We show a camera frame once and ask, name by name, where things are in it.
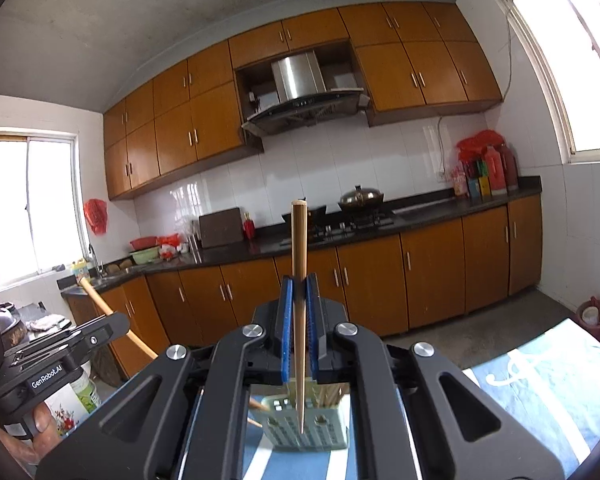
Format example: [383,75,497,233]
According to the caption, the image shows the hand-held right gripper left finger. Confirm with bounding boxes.
[36,276,296,480]

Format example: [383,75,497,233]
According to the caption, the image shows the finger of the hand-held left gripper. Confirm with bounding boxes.
[69,312,131,361]

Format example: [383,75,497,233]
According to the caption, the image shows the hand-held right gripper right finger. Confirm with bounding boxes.
[306,276,563,480]

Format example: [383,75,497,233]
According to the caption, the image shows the green perforated chopstick holder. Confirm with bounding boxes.
[260,382,351,453]

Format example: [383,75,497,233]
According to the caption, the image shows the person's left hand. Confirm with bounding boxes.
[0,404,61,466]

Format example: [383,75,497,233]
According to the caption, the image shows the dark woven basket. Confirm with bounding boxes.
[90,344,127,387]

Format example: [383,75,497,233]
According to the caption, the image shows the grey cloth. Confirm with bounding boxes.
[27,312,69,334]

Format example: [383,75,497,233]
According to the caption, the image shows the metal pot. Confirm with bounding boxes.
[0,302,29,347]

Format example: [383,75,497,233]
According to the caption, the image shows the plastic bottle with green label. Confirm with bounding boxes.
[70,360,104,414]

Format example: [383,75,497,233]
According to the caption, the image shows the sink faucet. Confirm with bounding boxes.
[87,244,106,276]

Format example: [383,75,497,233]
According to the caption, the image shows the red and white packets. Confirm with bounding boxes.
[157,235,191,262]

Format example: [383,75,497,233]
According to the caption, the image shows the gas stove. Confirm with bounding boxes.
[280,212,396,247]

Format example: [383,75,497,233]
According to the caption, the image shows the red plastic bag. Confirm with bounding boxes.
[83,199,109,236]
[456,130,504,154]

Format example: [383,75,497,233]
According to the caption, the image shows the dark cutting board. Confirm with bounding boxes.
[198,207,244,249]

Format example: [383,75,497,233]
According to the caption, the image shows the brown wooden base cabinets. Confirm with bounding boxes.
[62,192,543,376]

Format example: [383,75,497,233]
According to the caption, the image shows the wok with dark lid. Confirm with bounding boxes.
[337,185,385,214]

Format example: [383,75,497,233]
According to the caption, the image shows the sliding glass window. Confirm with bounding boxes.
[0,127,89,288]

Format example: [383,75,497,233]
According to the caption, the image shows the black kitchen countertop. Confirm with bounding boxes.
[60,176,542,296]

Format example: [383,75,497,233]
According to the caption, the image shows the red oil bottle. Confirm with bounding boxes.
[482,146,507,192]

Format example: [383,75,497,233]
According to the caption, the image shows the blue striped tablecloth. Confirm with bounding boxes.
[180,317,600,480]

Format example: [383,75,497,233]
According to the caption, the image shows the steel range hood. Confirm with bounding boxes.
[242,52,371,136]

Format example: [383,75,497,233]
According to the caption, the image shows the dark sauce bottle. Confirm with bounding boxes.
[500,142,520,191]

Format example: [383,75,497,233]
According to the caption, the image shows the red bucket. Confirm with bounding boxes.
[577,297,600,344]

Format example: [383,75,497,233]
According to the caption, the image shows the white framed window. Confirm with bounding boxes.
[492,0,600,163]

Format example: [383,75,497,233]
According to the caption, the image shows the wall cable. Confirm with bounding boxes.
[436,115,447,177]

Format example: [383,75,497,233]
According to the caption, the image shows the brown wooden wall cabinets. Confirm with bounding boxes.
[102,2,503,201]

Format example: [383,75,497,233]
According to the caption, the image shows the window side cable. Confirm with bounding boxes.
[501,0,514,97]

